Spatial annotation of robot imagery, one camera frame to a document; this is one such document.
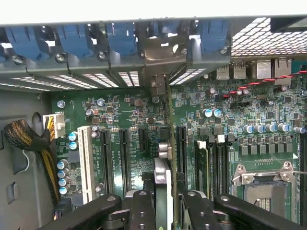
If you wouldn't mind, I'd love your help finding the short black expansion slot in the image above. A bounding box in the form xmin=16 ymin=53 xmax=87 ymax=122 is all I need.
xmin=138 ymin=128 xmax=149 ymax=153

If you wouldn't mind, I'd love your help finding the white expansion slot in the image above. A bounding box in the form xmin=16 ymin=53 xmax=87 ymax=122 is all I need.
xmin=77 ymin=126 xmax=96 ymax=204

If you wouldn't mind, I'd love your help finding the thin white wire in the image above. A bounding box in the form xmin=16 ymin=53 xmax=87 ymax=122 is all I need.
xmin=23 ymin=149 xmax=36 ymax=172

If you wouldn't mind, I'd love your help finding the red black twisted wire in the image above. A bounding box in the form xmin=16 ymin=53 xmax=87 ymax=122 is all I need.
xmin=223 ymin=70 xmax=307 ymax=99

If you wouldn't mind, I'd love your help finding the CPU socket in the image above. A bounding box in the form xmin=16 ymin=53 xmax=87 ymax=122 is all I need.
xmin=231 ymin=161 xmax=300 ymax=225

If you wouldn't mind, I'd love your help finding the green motherboard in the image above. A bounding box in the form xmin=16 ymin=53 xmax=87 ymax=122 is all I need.
xmin=50 ymin=59 xmax=307 ymax=227

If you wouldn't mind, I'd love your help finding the braided power cable white plug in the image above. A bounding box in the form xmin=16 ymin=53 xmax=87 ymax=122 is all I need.
xmin=3 ymin=112 xmax=65 ymax=209

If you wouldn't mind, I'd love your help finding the black RAM slot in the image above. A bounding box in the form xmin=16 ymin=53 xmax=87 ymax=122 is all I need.
xmin=215 ymin=134 xmax=225 ymax=199
xmin=207 ymin=136 xmax=216 ymax=201
xmin=224 ymin=134 xmax=232 ymax=196

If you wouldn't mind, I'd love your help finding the blue slot latch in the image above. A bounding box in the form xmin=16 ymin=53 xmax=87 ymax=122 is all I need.
xmin=196 ymin=19 xmax=230 ymax=54
xmin=55 ymin=23 xmax=94 ymax=58
xmin=4 ymin=25 xmax=44 ymax=62
xmin=105 ymin=23 xmax=138 ymax=56

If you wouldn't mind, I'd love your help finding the long black expansion slot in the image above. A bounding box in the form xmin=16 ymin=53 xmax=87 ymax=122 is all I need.
xmin=177 ymin=126 xmax=188 ymax=183
xmin=119 ymin=128 xmax=132 ymax=193
xmin=99 ymin=129 xmax=115 ymax=195

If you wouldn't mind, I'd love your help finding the open grey PC case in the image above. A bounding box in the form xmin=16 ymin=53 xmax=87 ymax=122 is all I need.
xmin=0 ymin=14 xmax=307 ymax=230

